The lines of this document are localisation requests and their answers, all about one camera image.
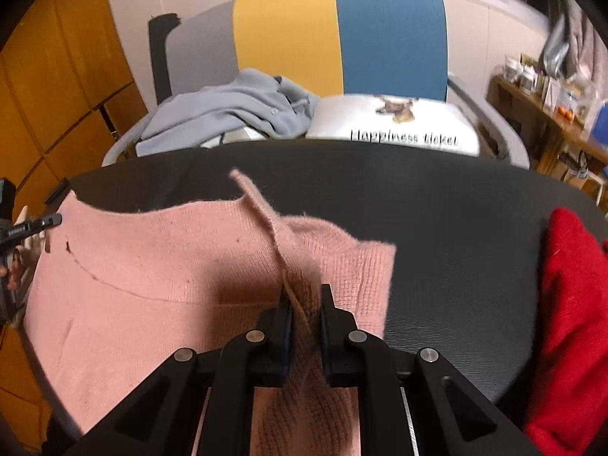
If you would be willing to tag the pink knitted sweater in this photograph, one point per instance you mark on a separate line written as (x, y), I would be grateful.
(114, 294)

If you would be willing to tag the light blue grey garment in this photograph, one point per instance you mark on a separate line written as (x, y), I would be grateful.
(274, 106)

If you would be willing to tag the red garment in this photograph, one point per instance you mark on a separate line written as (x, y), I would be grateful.
(568, 404)

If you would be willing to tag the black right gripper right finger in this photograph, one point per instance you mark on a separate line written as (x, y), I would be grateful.
(336, 350)

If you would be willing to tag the orange wooden wardrobe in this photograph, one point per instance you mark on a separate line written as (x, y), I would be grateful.
(67, 93)

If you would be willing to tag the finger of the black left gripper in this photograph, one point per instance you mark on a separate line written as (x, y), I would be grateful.
(17, 234)

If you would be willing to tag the white printed pillow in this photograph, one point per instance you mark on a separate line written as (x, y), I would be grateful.
(421, 123)

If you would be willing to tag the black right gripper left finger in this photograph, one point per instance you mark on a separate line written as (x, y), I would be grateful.
(270, 359)

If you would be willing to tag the cluttered wooden shelf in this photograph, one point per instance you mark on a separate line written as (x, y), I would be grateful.
(557, 146)

